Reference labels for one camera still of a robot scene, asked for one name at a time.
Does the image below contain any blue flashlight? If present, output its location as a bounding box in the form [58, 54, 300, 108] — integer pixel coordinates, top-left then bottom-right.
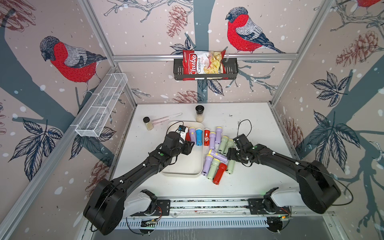
[196, 128, 204, 146]

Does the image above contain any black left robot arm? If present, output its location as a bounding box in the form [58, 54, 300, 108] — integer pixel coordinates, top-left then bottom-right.
[83, 132, 195, 236]

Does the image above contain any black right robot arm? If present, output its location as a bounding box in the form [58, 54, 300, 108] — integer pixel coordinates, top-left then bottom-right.
[227, 143, 341, 214]

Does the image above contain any white rectangular storage tray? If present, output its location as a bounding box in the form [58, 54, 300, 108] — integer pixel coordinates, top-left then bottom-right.
[161, 120, 205, 178]

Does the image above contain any green flashlight lower right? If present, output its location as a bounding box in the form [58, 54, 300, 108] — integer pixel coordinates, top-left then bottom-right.
[226, 160, 236, 175]

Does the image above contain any green flashlight right of pair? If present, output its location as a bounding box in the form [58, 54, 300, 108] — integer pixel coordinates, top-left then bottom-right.
[223, 139, 237, 156]

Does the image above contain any green flashlight of pair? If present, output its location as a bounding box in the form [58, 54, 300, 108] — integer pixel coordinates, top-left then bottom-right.
[218, 136, 229, 154]
[223, 139, 237, 156]

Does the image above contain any green flashlight left of pair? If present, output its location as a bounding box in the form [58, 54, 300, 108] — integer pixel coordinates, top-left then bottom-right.
[218, 136, 229, 154]

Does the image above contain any purple flashlight lying across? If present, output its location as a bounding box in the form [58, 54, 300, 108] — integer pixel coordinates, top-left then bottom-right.
[208, 150, 228, 164]

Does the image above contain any red flashlight with white logo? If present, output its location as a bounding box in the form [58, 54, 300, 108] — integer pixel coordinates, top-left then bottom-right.
[204, 128, 211, 146]

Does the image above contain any purple flashlight beside red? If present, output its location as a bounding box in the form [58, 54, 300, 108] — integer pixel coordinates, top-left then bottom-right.
[209, 132, 216, 150]

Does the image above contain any tall purple flashlight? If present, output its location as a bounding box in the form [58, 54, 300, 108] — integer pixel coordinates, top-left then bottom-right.
[215, 127, 223, 151]

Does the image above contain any green flashlight lower left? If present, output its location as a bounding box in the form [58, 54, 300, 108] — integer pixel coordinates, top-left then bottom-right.
[207, 159, 221, 180]

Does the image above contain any black cap spice grinder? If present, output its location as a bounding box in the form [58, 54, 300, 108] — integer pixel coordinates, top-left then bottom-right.
[195, 105, 205, 123]

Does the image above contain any small black cap jar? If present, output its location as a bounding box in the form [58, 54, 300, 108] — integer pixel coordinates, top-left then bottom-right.
[143, 117, 154, 131]

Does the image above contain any red cassava chips bag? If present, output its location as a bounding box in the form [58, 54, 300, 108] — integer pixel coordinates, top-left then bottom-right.
[183, 50, 226, 75]

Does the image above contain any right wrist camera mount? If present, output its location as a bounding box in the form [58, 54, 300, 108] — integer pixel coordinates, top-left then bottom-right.
[233, 134, 253, 152]

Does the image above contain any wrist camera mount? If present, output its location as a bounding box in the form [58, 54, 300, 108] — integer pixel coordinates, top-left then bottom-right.
[176, 125, 189, 140]
[233, 134, 253, 152]

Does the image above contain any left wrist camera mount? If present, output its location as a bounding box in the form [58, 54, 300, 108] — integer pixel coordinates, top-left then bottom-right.
[176, 125, 189, 140]

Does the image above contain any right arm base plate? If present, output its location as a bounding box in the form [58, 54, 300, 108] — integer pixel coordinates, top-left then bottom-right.
[247, 199, 292, 215]

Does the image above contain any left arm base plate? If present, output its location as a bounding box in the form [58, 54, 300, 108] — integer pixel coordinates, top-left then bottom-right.
[131, 200, 171, 217]

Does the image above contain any black wall basket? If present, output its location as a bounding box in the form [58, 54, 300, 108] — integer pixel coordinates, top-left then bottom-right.
[174, 59, 239, 81]

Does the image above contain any white wire mesh shelf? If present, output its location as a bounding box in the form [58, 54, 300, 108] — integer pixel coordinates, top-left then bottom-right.
[75, 73, 128, 138]

